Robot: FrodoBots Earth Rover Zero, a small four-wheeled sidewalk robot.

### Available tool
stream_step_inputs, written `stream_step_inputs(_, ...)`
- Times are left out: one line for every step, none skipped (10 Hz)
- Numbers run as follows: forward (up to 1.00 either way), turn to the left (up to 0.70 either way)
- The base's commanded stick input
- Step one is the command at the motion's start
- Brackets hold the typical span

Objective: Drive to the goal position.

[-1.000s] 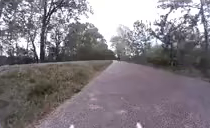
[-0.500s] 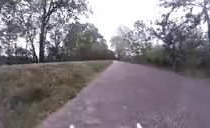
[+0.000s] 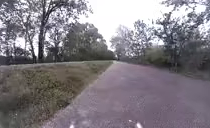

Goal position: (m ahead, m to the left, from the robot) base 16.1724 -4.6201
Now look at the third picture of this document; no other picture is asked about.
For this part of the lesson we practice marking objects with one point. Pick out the grey asphalt path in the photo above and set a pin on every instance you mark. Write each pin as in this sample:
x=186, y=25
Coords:
x=139, y=96

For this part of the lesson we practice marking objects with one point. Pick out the robot's own part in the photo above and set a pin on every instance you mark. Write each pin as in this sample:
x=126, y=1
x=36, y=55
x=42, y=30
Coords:
x=72, y=126
x=139, y=125

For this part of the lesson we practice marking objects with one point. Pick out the grass verge with leaves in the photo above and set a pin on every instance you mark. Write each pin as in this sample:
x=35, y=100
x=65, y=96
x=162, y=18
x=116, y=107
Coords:
x=36, y=86

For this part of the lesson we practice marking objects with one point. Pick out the row of trees and bushes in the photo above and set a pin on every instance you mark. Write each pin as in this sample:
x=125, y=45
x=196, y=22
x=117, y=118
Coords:
x=179, y=43

